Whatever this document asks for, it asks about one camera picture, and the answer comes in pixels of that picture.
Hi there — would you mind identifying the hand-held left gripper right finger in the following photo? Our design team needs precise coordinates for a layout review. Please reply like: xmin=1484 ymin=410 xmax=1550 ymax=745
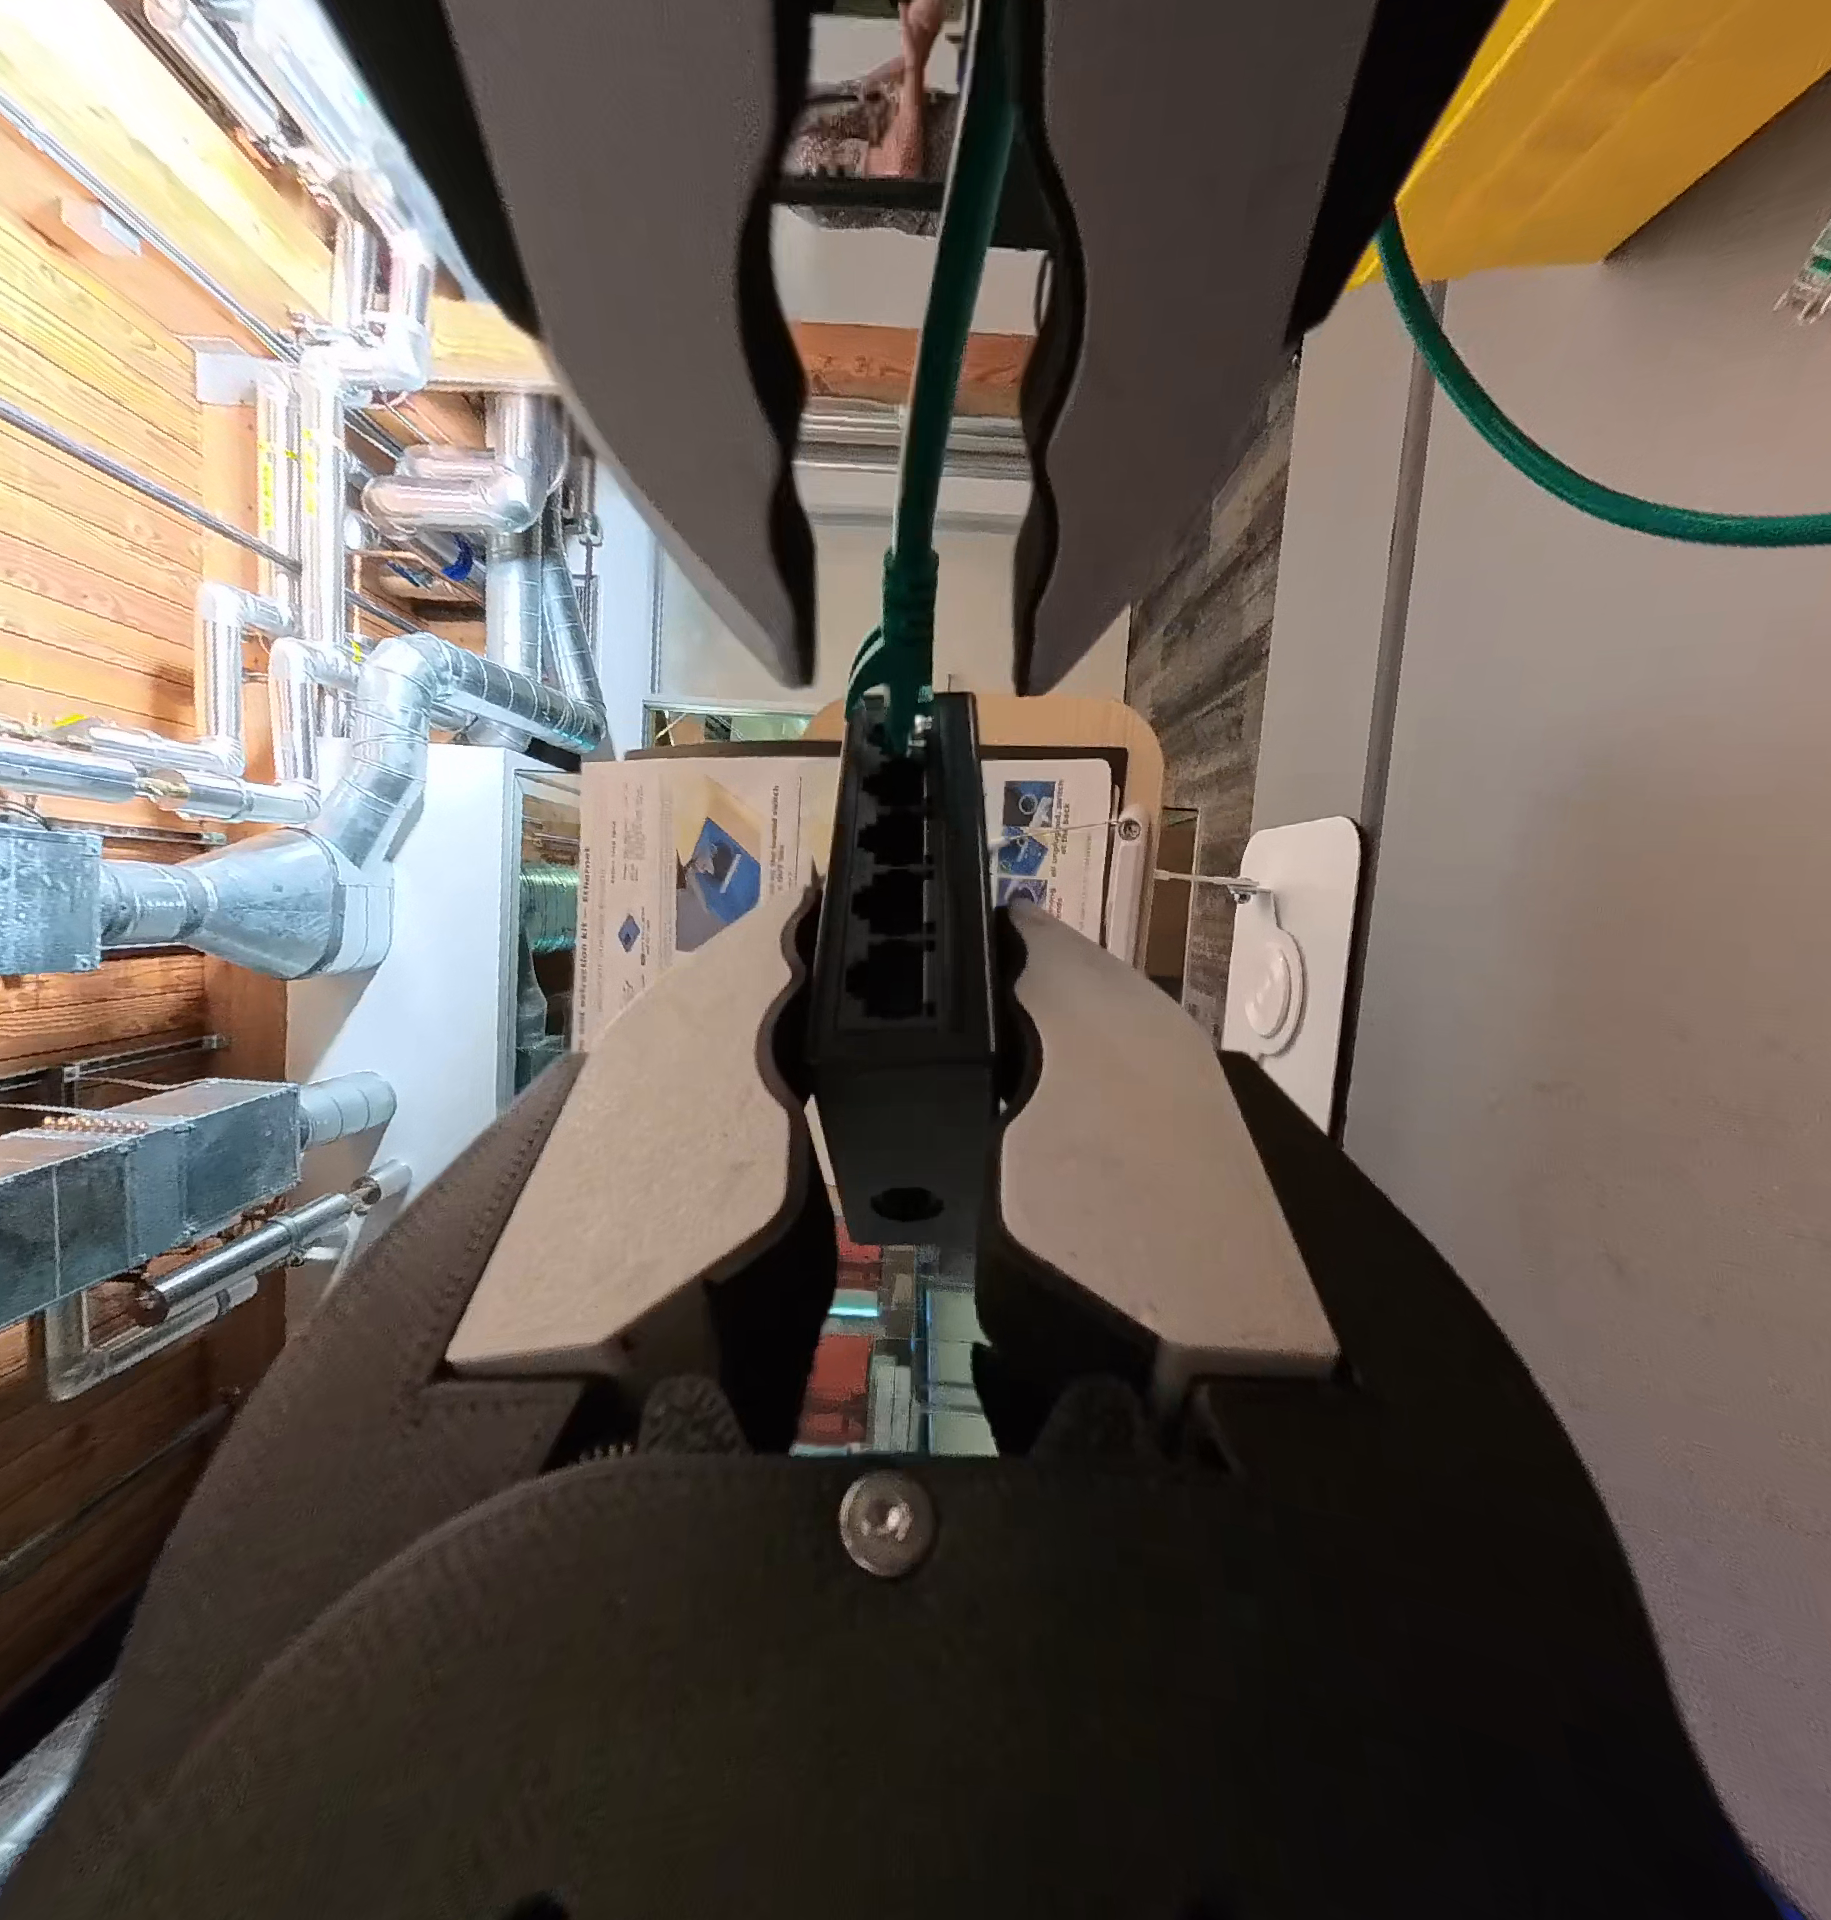
xmin=984 ymin=898 xmax=1341 ymax=1379

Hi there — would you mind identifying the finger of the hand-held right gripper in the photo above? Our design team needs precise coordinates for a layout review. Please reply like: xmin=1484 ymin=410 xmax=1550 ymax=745
xmin=441 ymin=0 xmax=818 ymax=692
xmin=1010 ymin=0 xmax=1376 ymax=698

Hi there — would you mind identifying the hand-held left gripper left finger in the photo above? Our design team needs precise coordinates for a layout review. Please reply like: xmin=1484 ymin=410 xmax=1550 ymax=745
xmin=443 ymin=884 xmax=828 ymax=1376

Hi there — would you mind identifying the black ethernet switch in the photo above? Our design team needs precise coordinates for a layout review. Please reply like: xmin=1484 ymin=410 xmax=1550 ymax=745
xmin=805 ymin=689 xmax=1002 ymax=1250

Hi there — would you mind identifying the green ethernet cable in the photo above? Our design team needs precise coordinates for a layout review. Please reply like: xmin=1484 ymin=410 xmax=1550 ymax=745
xmin=841 ymin=0 xmax=1831 ymax=751

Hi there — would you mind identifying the yellow plastic bin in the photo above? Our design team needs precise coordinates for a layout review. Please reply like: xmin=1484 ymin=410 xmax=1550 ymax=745
xmin=1341 ymin=0 xmax=1831 ymax=290

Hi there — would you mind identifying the wooden beam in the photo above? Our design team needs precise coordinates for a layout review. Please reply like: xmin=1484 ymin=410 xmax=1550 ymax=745
xmin=796 ymin=321 xmax=1040 ymax=414

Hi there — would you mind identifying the printed instruction sheet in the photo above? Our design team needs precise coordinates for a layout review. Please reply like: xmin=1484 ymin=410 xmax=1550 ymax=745
xmin=572 ymin=750 xmax=1118 ymax=1052

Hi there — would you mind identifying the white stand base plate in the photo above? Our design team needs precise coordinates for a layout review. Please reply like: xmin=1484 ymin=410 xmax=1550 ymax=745
xmin=1220 ymin=816 xmax=1367 ymax=1134

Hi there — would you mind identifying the silver elbow duct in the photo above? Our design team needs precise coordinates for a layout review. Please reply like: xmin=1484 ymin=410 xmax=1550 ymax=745
xmin=97 ymin=629 xmax=609 ymax=976

